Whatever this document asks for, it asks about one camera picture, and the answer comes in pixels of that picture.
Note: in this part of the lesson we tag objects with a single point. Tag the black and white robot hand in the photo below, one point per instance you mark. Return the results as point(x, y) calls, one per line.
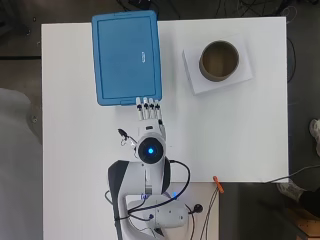
point(150, 125)

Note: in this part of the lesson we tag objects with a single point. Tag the blue plastic box lid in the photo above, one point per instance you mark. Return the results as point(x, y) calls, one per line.
point(126, 56)

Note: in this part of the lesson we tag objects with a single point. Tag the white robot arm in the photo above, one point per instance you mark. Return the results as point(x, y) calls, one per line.
point(150, 150)

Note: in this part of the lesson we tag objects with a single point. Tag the white flat box stand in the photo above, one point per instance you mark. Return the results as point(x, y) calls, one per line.
point(200, 83)

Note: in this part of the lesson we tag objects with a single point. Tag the brown round tub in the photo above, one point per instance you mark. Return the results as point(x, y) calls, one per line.
point(218, 77)

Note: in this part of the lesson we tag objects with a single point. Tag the orange clamp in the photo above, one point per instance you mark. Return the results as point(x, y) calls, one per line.
point(219, 186)

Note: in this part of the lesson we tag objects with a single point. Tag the white hanging sheet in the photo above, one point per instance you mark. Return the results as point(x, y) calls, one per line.
point(16, 166)

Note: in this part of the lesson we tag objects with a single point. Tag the person's foot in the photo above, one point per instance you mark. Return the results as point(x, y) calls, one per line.
point(316, 130)
point(290, 190)

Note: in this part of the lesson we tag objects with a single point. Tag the brown wooden board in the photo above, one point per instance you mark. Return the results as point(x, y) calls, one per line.
point(310, 226)

